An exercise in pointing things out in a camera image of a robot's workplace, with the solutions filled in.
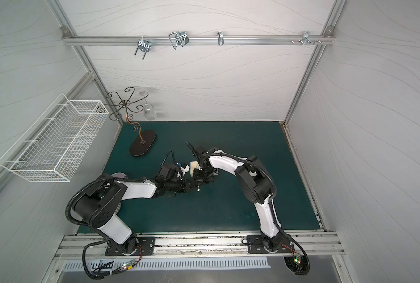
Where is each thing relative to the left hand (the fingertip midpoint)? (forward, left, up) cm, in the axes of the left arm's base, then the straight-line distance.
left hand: (196, 187), depth 89 cm
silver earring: (0, -1, -2) cm, 2 cm away
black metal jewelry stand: (+26, +39, -1) cm, 47 cm away
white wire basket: (+2, +55, +29) cm, 62 cm away
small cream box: (+13, +3, +1) cm, 13 cm away
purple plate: (+4, +40, +4) cm, 40 cm away
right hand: (+2, 0, -1) cm, 2 cm away
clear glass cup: (+35, +28, +21) cm, 50 cm away
